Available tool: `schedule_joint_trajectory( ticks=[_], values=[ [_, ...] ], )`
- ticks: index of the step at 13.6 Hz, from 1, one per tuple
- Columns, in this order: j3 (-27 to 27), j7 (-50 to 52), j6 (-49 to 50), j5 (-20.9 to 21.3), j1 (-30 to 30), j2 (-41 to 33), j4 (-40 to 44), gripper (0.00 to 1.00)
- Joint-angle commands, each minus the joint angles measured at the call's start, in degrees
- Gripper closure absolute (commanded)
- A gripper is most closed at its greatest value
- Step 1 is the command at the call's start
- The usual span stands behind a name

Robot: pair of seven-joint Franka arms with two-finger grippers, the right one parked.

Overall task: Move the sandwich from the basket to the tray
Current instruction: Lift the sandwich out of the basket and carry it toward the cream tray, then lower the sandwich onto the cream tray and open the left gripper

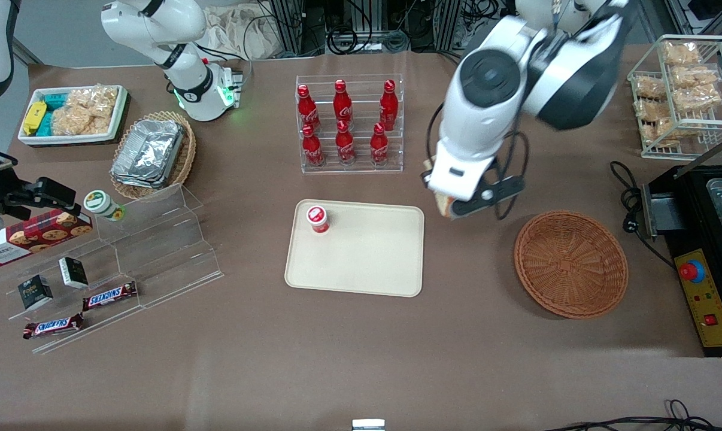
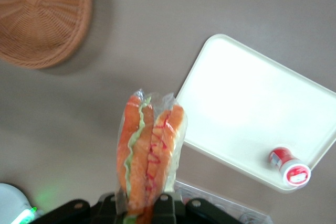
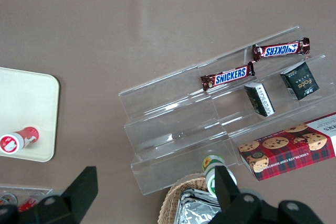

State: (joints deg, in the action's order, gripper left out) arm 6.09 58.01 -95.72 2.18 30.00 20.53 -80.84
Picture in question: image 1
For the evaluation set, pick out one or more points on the beige crumpled cloth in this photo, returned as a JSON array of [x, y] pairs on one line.
[[235, 33]]

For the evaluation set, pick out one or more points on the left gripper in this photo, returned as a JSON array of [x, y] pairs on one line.
[[424, 178]]

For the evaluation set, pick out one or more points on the bagged rice crackers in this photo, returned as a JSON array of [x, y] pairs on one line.
[[85, 111]]

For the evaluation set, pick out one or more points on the clear acrylic stepped shelf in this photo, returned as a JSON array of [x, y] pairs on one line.
[[163, 251]]

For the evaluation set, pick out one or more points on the red emergency stop button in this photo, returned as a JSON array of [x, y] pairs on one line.
[[691, 272]]

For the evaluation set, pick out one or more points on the yellow snack packet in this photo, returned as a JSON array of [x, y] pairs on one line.
[[34, 117]]

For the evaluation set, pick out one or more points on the teal snack packet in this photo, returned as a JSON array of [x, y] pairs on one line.
[[54, 99]]

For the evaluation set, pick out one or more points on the bagged fried snack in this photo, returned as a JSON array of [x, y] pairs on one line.
[[699, 99], [696, 76], [657, 123], [679, 54], [649, 87]]

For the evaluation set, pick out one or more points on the red lidded small cup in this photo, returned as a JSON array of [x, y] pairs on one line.
[[317, 218]]

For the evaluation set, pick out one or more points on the red tartan cookie box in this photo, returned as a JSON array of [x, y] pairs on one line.
[[35, 236]]

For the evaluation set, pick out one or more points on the snickers chocolate bar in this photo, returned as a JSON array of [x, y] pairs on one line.
[[52, 326], [109, 296]]

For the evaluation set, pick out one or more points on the round brown wicker basket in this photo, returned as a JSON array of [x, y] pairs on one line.
[[570, 263]]

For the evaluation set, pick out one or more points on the small dark carton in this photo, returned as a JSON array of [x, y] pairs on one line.
[[73, 272], [35, 292]]

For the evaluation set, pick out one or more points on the stacked foil containers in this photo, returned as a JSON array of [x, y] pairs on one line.
[[148, 152]]

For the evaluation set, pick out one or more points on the red cola bottle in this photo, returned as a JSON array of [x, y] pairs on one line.
[[308, 111], [379, 146], [342, 105], [345, 145], [388, 108], [312, 148]]

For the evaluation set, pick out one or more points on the oval light wicker basket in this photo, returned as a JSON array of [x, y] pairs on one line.
[[187, 155]]

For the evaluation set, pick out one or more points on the clear acrylic bottle rack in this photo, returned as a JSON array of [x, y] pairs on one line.
[[361, 90]]

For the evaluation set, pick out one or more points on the triangular sandwich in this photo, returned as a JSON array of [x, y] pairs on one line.
[[444, 205]]

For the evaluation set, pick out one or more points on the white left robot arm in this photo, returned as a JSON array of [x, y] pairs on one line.
[[487, 90]]

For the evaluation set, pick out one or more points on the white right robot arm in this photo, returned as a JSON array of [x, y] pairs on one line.
[[157, 30]]

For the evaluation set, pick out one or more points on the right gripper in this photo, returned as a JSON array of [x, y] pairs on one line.
[[15, 197]]

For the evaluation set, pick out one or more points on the black control unit yellow panel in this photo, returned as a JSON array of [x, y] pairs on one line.
[[705, 299]]

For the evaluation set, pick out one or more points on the white rectangular plastic bin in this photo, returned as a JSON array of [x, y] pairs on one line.
[[118, 117]]

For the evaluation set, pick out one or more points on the beige plastic tray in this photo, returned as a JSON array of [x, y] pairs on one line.
[[373, 257]]

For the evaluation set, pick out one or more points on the green lidded small jar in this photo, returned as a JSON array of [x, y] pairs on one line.
[[100, 203]]

